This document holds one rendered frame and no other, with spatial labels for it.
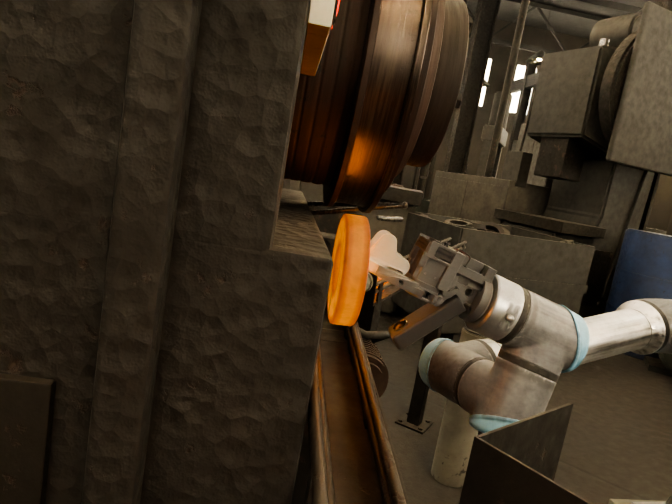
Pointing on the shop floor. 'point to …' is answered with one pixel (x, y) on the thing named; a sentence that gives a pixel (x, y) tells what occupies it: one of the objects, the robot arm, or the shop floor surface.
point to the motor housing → (377, 366)
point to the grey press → (600, 139)
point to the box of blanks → (504, 260)
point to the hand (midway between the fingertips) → (350, 256)
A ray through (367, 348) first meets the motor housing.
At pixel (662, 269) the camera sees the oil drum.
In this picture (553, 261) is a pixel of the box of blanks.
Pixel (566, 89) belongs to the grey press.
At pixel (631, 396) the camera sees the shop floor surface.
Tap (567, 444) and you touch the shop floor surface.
